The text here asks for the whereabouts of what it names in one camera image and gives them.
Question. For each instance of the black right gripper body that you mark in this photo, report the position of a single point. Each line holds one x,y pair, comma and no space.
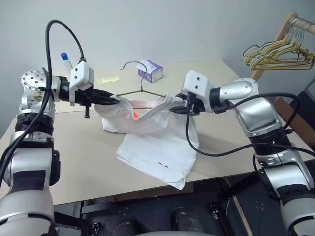
195,105

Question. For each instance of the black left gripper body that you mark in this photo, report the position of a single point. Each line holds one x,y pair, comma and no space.
82,97

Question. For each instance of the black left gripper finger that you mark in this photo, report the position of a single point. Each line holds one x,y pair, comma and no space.
105,101
102,93

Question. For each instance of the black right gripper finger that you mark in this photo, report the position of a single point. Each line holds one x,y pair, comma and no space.
180,110
182,97

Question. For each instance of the white cloth garment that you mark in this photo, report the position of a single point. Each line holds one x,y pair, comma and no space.
152,157

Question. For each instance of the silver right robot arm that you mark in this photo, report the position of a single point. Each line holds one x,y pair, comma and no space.
261,115

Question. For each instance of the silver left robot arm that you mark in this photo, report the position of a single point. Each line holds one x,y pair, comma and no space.
29,206

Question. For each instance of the yellow plastic packet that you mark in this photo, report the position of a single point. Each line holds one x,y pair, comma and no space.
108,79

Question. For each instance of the purple tissue box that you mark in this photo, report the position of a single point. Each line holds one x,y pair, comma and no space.
155,73

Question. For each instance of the clear tube with blue cap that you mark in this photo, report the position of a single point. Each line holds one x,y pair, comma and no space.
64,56

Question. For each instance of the dark rounded shape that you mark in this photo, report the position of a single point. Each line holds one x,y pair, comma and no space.
185,221

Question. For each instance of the wooden clothes rack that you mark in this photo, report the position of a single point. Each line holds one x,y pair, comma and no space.
283,27

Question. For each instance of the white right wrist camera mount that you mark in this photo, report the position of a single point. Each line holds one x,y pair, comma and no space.
197,82

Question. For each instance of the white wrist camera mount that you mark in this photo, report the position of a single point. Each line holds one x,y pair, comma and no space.
197,82
82,73

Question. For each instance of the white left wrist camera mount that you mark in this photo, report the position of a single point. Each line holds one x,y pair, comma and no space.
82,73

